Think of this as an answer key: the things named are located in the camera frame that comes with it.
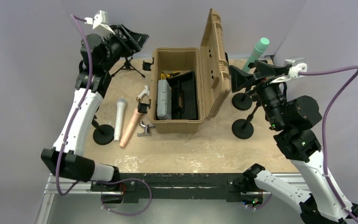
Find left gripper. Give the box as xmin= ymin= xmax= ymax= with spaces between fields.
xmin=101 ymin=24 xmax=148 ymax=71

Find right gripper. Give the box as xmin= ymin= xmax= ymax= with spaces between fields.
xmin=229 ymin=59 xmax=287 ymax=128

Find white microphone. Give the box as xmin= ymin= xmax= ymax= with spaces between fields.
xmin=113 ymin=98 xmax=127 ymax=142

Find pink microphone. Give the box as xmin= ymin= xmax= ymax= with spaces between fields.
xmin=119 ymin=109 xmax=143 ymax=148

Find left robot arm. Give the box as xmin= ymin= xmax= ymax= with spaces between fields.
xmin=41 ymin=24 xmax=149 ymax=191

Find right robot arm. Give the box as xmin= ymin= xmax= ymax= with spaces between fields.
xmin=229 ymin=58 xmax=358 ymax=224

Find black tripod mic stand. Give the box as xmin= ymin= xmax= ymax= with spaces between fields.
xmin=110 ymin=56 xmax=145 ymax=78

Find round base stand rear right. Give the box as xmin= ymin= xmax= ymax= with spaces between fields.
xmin=231 ymin=93 xmax=252 ymax=111

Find round base stand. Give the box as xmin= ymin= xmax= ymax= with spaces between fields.
xmin=91 ymin=115 xmax=115 ymax=145
xmin=231 ymin=93 xmax=252 ymax=111
xmin=231 ymin=102 xmax=261 ymax=140

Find green microphone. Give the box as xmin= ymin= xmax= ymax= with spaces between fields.
xmin=242 ymin=37 xmax=270 ymax=73

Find round base stand front right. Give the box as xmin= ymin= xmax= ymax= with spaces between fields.
xmin=231 ymin=102 xmax=261 ymax=140

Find round base stand left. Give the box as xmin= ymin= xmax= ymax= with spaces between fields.
xmin=91 ymin=115 xmax=115 ymax=145

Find black toolbox latch rear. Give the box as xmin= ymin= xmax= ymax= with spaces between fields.
xmin=142 ymin=58 xmax=154 ymax=71

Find black toolbox latch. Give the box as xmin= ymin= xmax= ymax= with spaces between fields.
xmin=138 ymin=99 xmax=151 ymax=114
xmin=142 ymin=58 xmax=154 ymax=71

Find tan plastic toolbox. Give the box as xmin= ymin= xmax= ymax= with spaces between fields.
xmin=147 ymin=8 xmax=231 ymax=134

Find yellow pliers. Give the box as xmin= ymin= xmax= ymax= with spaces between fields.
xmin=160 ymin=71 xmax=181 ymax=80

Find white pipe fitting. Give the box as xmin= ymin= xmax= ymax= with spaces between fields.
xmin=136 ymin=85 xmax=150 ymax=101

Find grey plastic case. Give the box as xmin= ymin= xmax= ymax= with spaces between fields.
xmin=156 ymin=79 xmax=172 ymax=120

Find black toolbox latch front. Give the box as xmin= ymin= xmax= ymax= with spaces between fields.
xmin=138 ymin=99 xmax=151 ymax=114

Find black tool tray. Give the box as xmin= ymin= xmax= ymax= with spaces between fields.
xmin=167 ymin=71 xmax=199 ymax=120

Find silver metal bracket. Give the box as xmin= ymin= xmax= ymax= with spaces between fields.
xmin=137 ymin=121 xmax=155 ymax=137

